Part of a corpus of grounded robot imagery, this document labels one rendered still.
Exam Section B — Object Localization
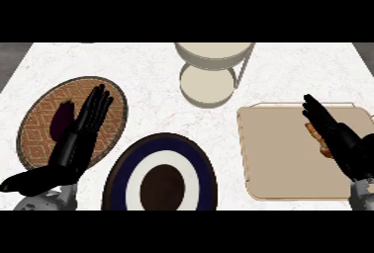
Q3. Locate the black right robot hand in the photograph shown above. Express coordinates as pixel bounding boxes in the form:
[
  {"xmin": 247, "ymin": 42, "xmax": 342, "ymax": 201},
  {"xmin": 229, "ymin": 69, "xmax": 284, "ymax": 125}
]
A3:
[{"xmin": 302, "ymin": 94, "xmax": 374, "ymax": 182}]

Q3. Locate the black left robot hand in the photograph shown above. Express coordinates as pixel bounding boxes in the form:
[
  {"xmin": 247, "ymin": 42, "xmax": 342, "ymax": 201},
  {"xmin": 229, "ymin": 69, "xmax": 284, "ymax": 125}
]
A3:
[{"xmin": 0, "ymin": 83, "xmax": 115, "ymax": 198}]

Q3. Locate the beige rectangular tray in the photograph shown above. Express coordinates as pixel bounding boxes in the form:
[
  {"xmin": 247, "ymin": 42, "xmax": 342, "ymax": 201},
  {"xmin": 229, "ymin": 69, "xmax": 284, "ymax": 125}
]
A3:
[{"xmin": 235, "ymin": 101, "xmax": 374, "ymax": 202}]

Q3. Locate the beige tiered basket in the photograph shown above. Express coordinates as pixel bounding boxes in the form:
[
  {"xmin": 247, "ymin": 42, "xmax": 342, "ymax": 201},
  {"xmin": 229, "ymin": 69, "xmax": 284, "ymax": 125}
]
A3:
[{"xmin": 174, "ymin": 42, "xmax": 257, "ymax": 110}]

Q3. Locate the dark purple eggplant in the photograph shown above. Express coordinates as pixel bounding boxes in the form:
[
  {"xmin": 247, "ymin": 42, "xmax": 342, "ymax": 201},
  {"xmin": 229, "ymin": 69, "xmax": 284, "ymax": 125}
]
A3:
[{"xmin": 50, "ymin": 100, "xmax": 77, "ymax": 143}]

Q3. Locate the brown woven oval placemat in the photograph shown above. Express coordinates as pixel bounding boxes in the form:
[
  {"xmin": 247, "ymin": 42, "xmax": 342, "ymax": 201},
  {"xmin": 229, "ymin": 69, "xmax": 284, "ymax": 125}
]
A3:
[{"xmin": 15, "ymin": 75, "xmax": 130, "ymax": 171}]

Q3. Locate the blue and white round plate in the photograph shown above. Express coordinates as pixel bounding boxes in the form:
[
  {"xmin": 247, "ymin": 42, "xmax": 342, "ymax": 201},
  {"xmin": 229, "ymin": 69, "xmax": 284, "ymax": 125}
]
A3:
[{"xmin": 101, "ymin": 131, "xmax": 219, "ymax": 211}]

